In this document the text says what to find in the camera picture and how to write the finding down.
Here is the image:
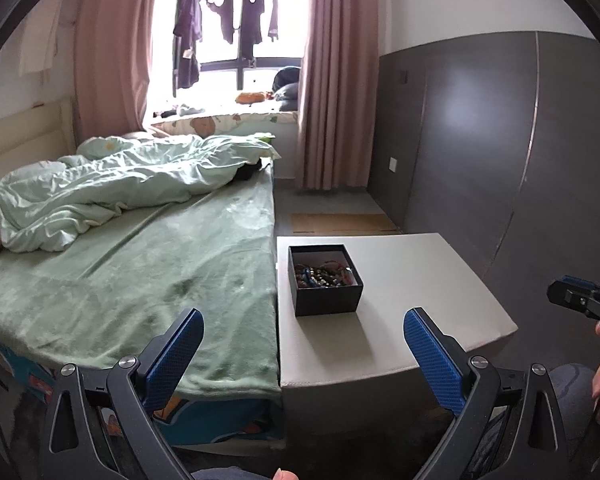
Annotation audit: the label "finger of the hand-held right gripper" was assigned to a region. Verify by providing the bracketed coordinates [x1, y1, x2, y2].
[547, 275, 600, 317]

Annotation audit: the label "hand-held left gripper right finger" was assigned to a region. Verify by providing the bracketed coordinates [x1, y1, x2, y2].
[402, 306, 568, 480]

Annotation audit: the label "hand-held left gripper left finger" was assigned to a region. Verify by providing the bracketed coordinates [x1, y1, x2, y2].
[39, 307, 205, 480]

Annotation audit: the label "black jewelry box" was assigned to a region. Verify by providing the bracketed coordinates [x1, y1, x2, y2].
[287, 244, 365, 317]

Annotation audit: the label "pile of mixed bracelets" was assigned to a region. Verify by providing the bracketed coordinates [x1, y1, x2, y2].
[294, 259, 357, 289]

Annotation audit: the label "white low table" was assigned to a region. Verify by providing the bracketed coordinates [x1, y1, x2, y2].
[276, 232, 520, 461]

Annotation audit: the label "bed with green sheet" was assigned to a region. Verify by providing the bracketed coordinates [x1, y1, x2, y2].
[0, 160, 287, 451]

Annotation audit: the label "flat brown cardboard sheet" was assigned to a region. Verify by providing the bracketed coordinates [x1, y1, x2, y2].
[290, 212, 401, 235]

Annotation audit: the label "light green quilt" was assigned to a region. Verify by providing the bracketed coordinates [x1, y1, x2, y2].
[0, 133, 283, 254]

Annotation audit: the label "printed window seat cushion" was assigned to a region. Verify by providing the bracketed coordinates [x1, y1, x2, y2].
[150, 110, 299, 137]

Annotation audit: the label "cream padded headboard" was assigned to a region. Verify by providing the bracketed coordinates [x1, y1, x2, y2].
[0, 97, 79, 197]

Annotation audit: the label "pink curtain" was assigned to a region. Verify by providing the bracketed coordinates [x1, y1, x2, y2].
[73, 0, 162, 144]
[295, 0, 394, 194]

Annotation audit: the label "dark pillows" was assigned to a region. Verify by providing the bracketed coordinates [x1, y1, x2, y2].
[271, 65, 302, 110]

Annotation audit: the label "purple hanging garment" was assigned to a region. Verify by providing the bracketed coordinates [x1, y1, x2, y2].
[172, 0, 204, 89]

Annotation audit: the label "dark hanging garment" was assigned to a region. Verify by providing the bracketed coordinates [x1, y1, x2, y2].
[267, 0, 284, 44]
[207, 0, 236, 45]
[237, 0, 271, 69]

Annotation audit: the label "white paper on wall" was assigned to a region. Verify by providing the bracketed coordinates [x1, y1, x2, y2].
[19, 0, 64, 79]

